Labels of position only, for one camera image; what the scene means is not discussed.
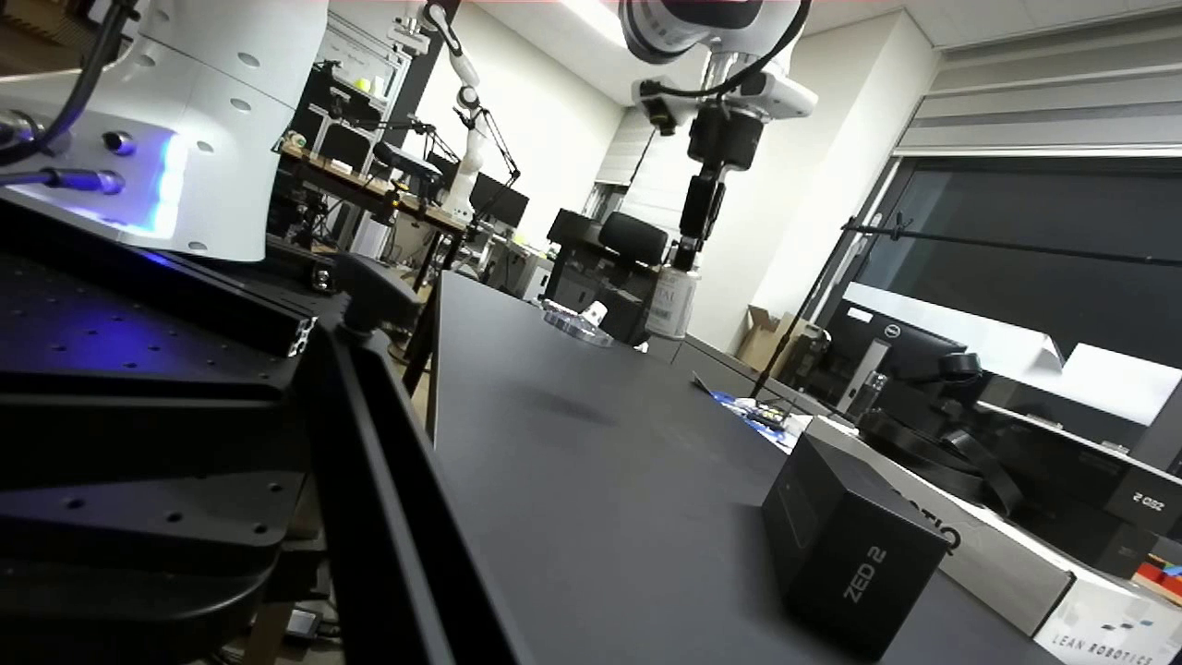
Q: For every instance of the black ZED 2 box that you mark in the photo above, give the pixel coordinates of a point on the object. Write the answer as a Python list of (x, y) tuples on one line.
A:
[(850, 556)]

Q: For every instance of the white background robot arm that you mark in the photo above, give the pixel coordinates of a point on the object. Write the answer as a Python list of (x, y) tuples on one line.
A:
[(469, 123)]

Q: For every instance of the small clear object on table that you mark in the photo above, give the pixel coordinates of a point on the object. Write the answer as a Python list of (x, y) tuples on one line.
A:
[(578, 317)]

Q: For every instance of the blue printed flat packet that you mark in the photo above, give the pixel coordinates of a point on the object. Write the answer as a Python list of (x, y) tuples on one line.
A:
[(759, 416)]

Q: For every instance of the black computer monitor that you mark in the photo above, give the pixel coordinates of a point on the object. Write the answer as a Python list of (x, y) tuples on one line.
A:
[(495, 199)]

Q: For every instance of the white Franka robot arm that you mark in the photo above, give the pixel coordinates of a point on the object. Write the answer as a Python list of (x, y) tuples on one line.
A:
[(208, 135)]

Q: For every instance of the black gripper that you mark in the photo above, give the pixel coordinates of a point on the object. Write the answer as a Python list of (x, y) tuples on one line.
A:
[(725, 135)]

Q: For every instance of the long white cardboard box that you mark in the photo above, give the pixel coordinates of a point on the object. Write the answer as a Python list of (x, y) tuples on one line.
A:
[(998, 558)]

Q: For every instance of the cluttered wooden background desk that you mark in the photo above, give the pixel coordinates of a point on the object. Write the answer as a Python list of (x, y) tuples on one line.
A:
[(355, 184)]

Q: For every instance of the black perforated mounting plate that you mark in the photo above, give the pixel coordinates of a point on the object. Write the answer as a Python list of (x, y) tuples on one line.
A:
[(133, 370)]

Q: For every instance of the black office chair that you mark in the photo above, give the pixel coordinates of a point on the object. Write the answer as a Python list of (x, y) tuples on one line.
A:
[(616, 262)]

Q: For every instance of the black equipment stack by window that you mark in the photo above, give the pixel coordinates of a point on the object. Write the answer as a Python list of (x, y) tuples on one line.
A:
[(935, 401)]

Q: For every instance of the white box with printed text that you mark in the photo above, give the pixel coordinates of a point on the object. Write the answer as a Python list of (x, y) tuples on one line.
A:
[(1112, 630)]

